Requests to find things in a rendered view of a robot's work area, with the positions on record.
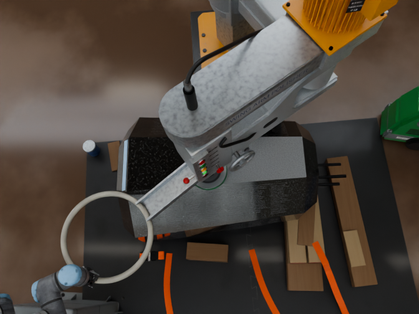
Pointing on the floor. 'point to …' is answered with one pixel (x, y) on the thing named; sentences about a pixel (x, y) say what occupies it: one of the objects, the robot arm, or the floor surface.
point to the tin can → (91, 148)
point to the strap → (261, 281)
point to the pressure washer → (402, 119)
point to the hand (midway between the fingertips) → (89, 277)
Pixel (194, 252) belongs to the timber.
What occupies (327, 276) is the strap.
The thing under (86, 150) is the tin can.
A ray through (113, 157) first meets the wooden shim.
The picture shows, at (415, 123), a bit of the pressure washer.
